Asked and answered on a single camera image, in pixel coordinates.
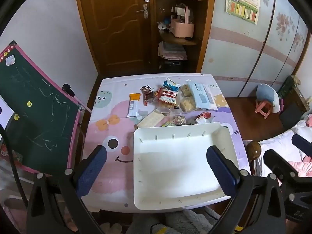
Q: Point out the brown wooden door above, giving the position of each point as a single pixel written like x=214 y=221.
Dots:
x=117 y=29

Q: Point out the wooden bedpost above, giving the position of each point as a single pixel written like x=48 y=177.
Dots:
x=253 y=151

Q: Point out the white plastic tray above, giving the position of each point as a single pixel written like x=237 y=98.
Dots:
x=175 y=165

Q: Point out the orange and white bar packet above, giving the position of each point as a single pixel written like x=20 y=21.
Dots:
x=133 y=104

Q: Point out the red cookie packet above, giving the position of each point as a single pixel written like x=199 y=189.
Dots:
x=168 y=97

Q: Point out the stack of folded towels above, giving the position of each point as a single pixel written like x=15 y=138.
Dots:
x=171 y=51

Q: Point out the pink basket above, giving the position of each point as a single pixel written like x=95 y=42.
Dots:
x=181 y=28

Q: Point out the light blue packet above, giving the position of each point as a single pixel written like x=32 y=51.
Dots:
x=202 y=95

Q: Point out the floral sliding wardrobe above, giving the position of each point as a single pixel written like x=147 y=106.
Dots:
x=234 y=53

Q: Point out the colourful mixed snack packet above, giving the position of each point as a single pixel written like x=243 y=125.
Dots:
x=175 y=120

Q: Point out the cream wafer packet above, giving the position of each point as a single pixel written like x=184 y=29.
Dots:
x=150 y=120

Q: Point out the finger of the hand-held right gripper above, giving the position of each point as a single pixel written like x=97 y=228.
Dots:
x=282 y=168
x=302 y=143

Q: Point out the black easel knob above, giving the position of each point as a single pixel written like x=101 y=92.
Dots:
x=68 y=89

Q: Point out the dark red snack packet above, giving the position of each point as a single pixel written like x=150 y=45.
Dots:
x=150 y=97

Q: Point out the blue and white snack packet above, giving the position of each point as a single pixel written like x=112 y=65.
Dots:
x=171 y=84

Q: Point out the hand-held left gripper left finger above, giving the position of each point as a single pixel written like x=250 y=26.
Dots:
x=92 y=168

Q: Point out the dark wooden cabinet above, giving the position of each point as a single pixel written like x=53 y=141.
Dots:
x=292 y=112

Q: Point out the dark box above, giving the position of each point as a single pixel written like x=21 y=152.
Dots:
x=173 y=65

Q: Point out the pink plastic stool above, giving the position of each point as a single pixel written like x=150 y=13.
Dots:
x=262 y=107

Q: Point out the pink garment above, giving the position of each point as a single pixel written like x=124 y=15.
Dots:
x=303 y=167

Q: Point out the green chalkboard with pink frame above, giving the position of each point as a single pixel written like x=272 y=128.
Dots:
x=36 y=107

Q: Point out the wall chart poster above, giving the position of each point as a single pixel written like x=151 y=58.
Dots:
x=242 y=3

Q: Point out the person's grey fleece clothing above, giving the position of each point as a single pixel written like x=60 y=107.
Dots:
x=180 y=220

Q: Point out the wooden corner shelf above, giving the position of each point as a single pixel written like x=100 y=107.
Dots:
x=202 y=29

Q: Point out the blue cushion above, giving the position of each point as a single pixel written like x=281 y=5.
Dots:
x=265 y=92

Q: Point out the clear bag of crackers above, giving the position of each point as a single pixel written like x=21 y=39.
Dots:
x=188 y=100

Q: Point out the white pillow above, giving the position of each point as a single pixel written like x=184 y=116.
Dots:
x=280 y=141

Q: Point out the red and white tiger packet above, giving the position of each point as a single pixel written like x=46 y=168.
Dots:
x=204 y=117

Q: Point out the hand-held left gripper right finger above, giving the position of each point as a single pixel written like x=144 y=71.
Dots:
x=221 y=170

